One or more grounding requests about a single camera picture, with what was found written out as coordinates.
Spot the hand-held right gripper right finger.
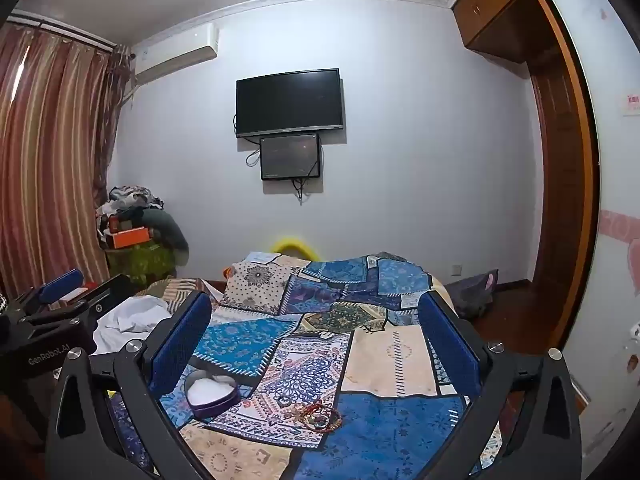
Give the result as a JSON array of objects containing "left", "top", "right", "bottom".
[{"left": 417, "top": 292, "right": 584, "bottom": 480}]

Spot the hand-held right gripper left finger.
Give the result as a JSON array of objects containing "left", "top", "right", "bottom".
[{"left": 44, "top": 290, "right": 213, "bottom": 480}]

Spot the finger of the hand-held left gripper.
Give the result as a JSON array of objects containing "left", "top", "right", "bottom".
[
  {"left": 10, "top": 269, "right": 85, "bottom": 323},
  {"left": 30, "top": 274, "right": 138, "bottom": 333}
]

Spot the purple heart-shaped tin box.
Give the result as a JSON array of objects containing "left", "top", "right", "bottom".
[{"left": 184, "top": 371, "right": 241, "bottom": 422}]

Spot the red braided bracelet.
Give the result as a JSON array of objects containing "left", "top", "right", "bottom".
[{"left": 294, "top": 400, "right": 344, "bottom": 431}]

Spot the red string beaded bracelet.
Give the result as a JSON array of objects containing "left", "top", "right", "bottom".
[{"left": 305, "top": 411, "right": 343, "bottom": 434}]

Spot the white cloth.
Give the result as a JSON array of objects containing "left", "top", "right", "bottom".
[{"left": 92, "top": 295, "right": 173, "bottom": 356}]

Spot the green patterned cloth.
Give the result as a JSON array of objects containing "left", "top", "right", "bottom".
[{"left": 105, "top": 245, "right": 177, "bottom": 286}]

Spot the striped patterned sheet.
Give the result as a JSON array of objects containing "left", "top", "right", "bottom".
[{"left": 145, "top": 277, "right": 213, "bottom": 307}]

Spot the dark bag on floor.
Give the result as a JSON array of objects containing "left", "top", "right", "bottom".
[{"left": 444, "top": 269, "right": 501, "bottom": 319}]

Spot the blue patchwork blanket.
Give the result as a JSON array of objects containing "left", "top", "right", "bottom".
[{"left": 145, "top": 252, "right": 503, "bottom": 480}]

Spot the orange box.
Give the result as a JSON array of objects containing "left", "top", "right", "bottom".
[{"left": 111, "top": 227, "right": 151, "bottom": 250}]

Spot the dark grey cushion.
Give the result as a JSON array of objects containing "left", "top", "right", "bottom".
[{"left": 140, "top": 207, "right": 190, "bottom": 266}]

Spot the pile of clothes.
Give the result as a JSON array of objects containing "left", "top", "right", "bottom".
[{"left": 95, "top": 186, "right": 166, "bottom": 248}]

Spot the striped brown curtain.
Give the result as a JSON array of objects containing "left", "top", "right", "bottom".
[{"left": 0, "top": 22, "right": 137, "bottom": 292}]

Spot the wooden door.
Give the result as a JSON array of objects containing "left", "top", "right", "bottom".
[{"left": 525, "top": 0, "right": 601, "bottom": 358}]

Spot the white door with pink sticker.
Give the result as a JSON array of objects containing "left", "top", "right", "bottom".
[{"left": 545, "top": 0, "right": 640, "bottom": 413}]

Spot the white air conditioner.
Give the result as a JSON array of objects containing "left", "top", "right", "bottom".
[{"left": 134, "top": 24, "right": 220, "bottom": 86}]

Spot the wooden overhead cabinet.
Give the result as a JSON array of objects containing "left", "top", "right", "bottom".
[{"left": 452, "top": 0, "right": 540, "bottom": 64}]

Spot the yellow ring-shaped item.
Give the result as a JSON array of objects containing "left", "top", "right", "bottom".
[{"left": 271, "top": 237, "right": 317, "bottom": 262}]

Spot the small black wall monitor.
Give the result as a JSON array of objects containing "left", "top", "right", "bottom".
[{"left": 259, "top": 133, "right": 322, "bottom": 181}]

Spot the large black wall television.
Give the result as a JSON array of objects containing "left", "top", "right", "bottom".
[{"left": 236, "top": 68, "right": 345, "bottom": 138}]

